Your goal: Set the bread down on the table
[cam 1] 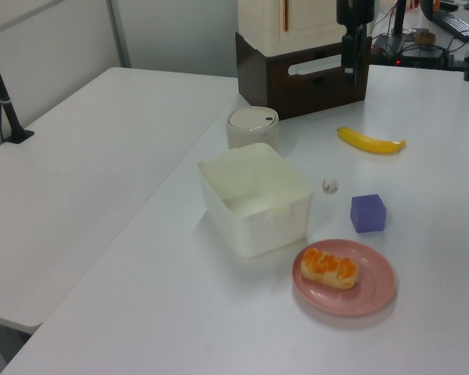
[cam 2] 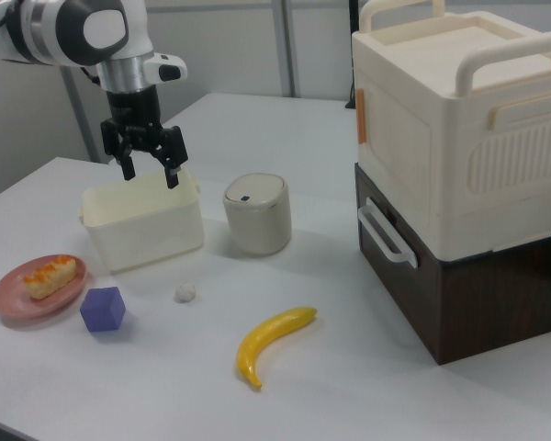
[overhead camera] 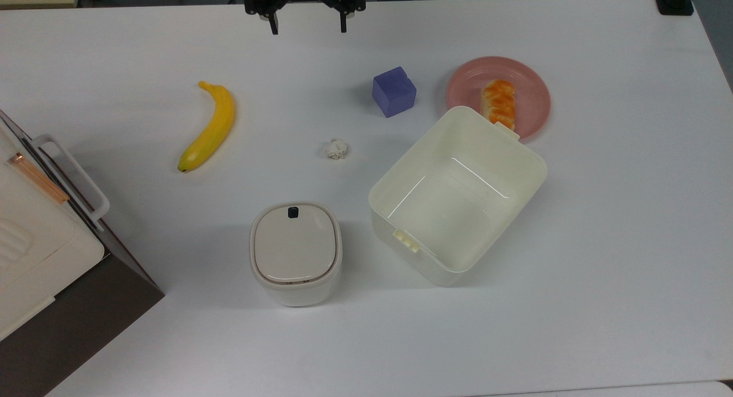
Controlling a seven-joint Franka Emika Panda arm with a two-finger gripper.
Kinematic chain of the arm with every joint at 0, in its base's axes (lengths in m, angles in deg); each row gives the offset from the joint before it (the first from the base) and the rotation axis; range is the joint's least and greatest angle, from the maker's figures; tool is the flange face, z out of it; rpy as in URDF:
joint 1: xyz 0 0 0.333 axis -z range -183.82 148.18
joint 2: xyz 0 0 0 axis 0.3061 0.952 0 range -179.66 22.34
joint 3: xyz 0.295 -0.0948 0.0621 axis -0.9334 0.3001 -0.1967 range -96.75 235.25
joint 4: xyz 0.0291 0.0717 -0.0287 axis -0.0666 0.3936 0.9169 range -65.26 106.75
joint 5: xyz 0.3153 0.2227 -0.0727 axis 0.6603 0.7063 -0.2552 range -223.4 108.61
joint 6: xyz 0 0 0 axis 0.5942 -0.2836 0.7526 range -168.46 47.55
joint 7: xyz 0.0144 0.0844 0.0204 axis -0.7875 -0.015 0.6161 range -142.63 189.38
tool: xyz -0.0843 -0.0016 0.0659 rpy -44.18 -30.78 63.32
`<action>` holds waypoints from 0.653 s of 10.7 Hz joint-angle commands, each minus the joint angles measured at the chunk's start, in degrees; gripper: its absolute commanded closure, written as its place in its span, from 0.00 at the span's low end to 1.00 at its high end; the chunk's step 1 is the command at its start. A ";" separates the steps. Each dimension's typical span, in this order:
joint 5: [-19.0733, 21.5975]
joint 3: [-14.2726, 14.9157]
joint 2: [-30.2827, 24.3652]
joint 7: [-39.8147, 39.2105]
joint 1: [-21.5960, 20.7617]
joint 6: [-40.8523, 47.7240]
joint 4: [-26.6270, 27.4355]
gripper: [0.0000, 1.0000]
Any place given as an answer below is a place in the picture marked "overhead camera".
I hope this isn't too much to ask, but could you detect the orange glazed bread loaf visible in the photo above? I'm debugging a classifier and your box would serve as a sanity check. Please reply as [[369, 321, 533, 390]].
[[480, 79, 517, 132]]

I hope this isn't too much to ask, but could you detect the purple foam cube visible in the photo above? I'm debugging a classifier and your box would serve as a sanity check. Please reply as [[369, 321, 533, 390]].
[[372, 66, 417, 119]]

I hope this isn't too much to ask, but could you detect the yellow banana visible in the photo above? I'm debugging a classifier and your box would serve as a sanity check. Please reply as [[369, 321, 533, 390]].
[[177, 81, 237, 174]]

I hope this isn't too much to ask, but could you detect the crumpled white paper ball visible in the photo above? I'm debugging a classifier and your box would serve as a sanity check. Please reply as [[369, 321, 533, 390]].
[[324, 137, 349, 161]]

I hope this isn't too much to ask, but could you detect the pink round plate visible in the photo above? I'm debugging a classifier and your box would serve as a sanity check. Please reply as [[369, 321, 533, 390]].
[[446, 56, 551, 140]]

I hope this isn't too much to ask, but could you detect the cream open storage box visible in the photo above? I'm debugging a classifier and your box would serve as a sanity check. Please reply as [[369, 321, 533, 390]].
[[368, 105, 548, 288]]

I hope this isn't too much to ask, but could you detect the white lidded trash bin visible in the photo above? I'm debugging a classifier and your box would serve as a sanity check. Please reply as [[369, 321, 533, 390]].
[[249, 201, 344, 308]]

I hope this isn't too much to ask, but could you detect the copper coloured strip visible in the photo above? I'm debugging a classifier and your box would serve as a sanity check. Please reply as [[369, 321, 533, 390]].
[[7, 152, 70, 205]]

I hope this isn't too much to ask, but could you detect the black table clamp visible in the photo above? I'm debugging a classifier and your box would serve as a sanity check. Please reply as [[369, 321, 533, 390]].
[[651, 0, 700, 16]]

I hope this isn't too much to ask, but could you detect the white and brown oven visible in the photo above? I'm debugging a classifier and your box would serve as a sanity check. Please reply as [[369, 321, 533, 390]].
[[0, 109, 165, 397]]

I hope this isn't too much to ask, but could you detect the white oven door handle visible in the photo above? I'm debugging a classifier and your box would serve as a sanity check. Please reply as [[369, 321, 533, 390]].
[[31, 134, 111, 223]]

